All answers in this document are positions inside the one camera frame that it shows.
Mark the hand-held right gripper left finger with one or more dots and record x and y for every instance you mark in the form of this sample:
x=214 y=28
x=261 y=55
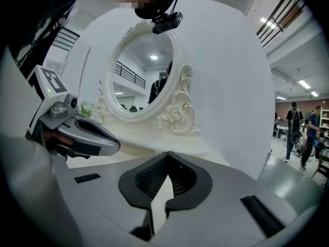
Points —
x=108 y=189

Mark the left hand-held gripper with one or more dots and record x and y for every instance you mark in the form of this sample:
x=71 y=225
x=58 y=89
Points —
x=55 y=109

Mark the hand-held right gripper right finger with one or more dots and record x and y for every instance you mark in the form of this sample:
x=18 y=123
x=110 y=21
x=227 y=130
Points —
x=231 y=202

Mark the white dressing table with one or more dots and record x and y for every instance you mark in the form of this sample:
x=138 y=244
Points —
x=154 y=140

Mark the person's left hand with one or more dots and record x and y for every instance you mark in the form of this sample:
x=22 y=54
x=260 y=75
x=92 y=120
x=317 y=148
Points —
x=57 y=138

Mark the small green plant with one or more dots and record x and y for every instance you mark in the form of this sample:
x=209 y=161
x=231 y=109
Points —
x=86 y=109

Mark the oval white ornate mirror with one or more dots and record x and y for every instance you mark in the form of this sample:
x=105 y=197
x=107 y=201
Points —
x=144 y=81

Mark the black metal railing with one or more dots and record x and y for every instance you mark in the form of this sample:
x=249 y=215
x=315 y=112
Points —
x=280 y=11
x=65 y=38

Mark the rectangular ceiling light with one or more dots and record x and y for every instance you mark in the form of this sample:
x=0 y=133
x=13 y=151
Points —
x=314 y=94
x=304 y=84
x=280 y=97

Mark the white storage shelf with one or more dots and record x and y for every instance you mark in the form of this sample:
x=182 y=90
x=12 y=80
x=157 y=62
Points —
x=325 y=123

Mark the person's black jacket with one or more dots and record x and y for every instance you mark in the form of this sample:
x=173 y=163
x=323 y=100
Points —
x=46 y=9

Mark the black head camera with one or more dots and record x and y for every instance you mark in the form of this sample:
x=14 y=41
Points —
x=167 y=22

